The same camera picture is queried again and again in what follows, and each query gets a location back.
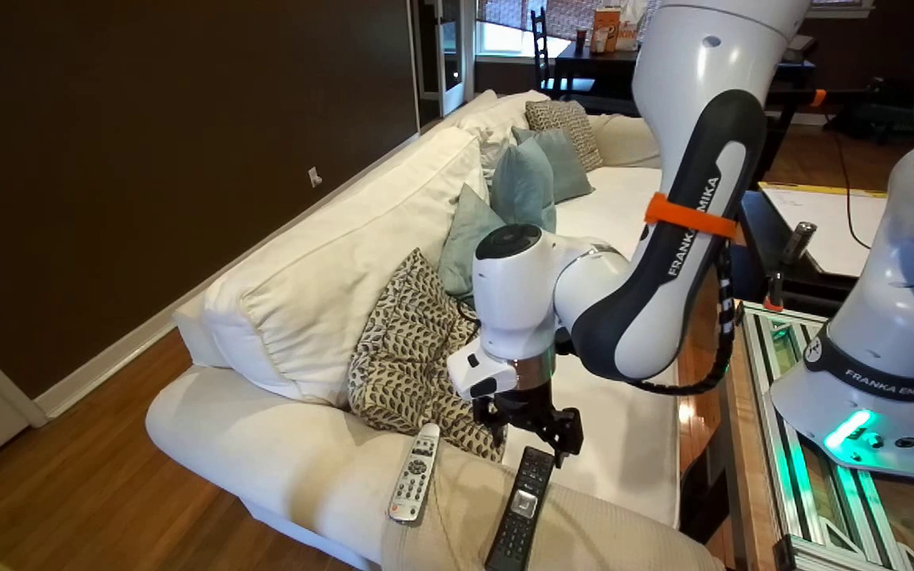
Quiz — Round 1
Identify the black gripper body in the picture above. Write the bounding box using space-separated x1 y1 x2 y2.
476 351 577 427

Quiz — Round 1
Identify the black remote control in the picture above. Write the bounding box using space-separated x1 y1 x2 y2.
482 443 558 571

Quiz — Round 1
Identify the silver remote control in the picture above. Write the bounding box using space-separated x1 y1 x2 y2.
384 421 443 530

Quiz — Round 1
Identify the black white patterned pillow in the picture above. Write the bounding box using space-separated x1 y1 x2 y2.
344 244 501 459

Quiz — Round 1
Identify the teal pillow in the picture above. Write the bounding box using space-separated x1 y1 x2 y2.
486 133 563 237
436 180 514 302
514 122 597 207

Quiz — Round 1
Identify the white sofa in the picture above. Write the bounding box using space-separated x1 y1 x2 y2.
144 86 726 571

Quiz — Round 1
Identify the beige patterned pillow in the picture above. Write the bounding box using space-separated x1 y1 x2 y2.
520 97 609 170

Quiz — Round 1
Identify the white rug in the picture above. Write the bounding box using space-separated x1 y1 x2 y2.
754 180 888 279

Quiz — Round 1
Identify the dark dining table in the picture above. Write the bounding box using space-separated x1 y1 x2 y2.
474 43 650 115

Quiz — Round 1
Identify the dark wooden chair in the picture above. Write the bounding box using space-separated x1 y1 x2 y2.
526 7 589 101

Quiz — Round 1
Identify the orange box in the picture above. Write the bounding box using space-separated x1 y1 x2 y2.
588 7 639 58

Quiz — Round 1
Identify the dark bulky object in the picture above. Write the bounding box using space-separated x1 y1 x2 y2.
810 58 914 147

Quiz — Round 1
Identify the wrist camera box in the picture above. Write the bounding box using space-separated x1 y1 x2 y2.
443 339 520 403

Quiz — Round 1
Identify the orange cable strap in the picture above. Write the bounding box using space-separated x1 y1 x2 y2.
642 189 746 244

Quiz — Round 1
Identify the aluminium profile frame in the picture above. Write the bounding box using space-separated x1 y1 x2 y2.
738 299 914 571

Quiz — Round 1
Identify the black camera stand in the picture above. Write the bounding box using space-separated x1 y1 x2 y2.
733 188 831 314

